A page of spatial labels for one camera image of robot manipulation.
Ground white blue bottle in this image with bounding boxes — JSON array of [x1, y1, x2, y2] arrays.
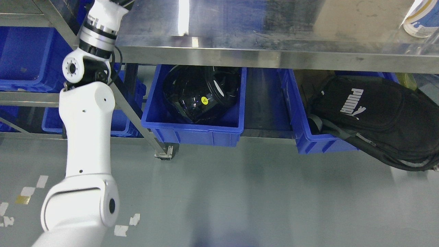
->
[[402, 0, 439, 38]]

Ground black helmet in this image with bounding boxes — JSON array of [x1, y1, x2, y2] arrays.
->
[[162, 65, 242, 125]]

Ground blue bin with backpack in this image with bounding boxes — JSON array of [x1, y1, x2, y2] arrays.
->
[[278, 69, 400, 155]]

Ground stainless steel shelf cart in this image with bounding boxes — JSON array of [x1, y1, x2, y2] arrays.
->
[[0, 0, 439, 162]]

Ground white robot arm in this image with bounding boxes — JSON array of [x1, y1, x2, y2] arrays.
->
[[33, 0, 128, 247]]

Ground cart caster wheel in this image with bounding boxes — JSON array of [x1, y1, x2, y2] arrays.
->
[[154, 143, 180, 161]]

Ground blue bin lower left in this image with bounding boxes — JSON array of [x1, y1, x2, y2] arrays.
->
[[42, 64, 147, 138]]

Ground black Puma backpack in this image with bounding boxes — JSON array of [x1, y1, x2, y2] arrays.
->
[[307, 75, 439, 172]]

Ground blue bin with helmet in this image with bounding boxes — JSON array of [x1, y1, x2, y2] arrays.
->
[[141, 64, 248, 147]]

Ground blue bin far left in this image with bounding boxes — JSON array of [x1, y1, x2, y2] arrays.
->
[[0, 26, 72, 93]]

